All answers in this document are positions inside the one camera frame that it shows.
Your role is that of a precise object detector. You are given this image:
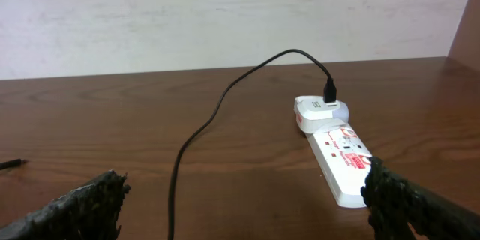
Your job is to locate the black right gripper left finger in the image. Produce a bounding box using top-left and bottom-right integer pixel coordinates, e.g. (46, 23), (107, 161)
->
(1, 170), (131, 240)

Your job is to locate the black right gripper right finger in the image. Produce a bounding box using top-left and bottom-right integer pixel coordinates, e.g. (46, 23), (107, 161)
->
(361, 157), (479, 240)

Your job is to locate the black USB charging cable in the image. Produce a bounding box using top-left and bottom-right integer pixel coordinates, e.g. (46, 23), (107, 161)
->
(0, 48), (338, 240)

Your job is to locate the white power strip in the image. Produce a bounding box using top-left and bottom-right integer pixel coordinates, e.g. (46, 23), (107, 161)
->
(307, 124), (371, 209)

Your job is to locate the white USB wall charger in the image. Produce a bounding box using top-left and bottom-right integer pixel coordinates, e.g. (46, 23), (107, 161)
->
(294, 96), (350, 134)

